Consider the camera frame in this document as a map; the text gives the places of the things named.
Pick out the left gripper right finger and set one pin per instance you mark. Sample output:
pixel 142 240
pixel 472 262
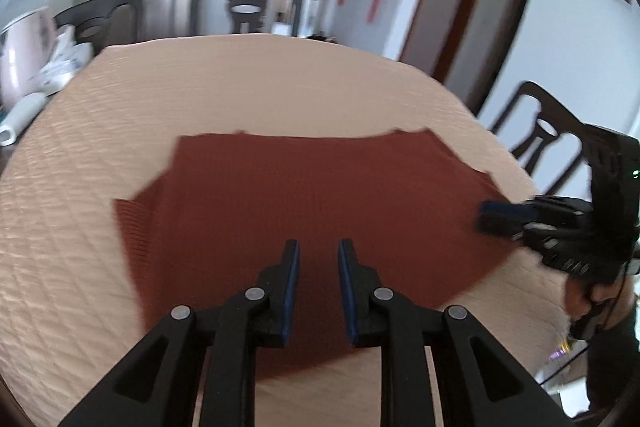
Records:
pixel 437 367

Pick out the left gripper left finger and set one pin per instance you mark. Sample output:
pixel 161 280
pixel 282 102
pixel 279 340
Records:
pixel 198 367

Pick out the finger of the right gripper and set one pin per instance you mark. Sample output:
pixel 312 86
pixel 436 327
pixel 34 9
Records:
pixel 491 209
pixel 504 227

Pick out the rust red knit sweater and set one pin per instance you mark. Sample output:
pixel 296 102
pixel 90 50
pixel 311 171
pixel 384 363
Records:
pixel 227 204

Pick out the right hand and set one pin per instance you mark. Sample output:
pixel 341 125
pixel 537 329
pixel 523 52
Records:
pixel 578 301

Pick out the dark chair right side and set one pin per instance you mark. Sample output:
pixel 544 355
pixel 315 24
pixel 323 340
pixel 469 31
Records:
pixel 551 122

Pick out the beige quilted table cover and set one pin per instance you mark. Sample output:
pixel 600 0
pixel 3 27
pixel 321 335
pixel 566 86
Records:
pixel 68 309

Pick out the brown wooden door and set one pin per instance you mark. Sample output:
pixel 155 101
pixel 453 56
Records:
pixel 435 35

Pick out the white cylinder roll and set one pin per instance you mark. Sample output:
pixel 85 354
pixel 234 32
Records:
pixel 20 117

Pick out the white tissue pack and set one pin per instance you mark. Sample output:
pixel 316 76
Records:
pixel 68 57

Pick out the pink electric kettle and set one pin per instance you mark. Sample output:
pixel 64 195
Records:
pixel 26 46

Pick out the dark chair far left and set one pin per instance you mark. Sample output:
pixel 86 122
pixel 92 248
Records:
pixel 92 20

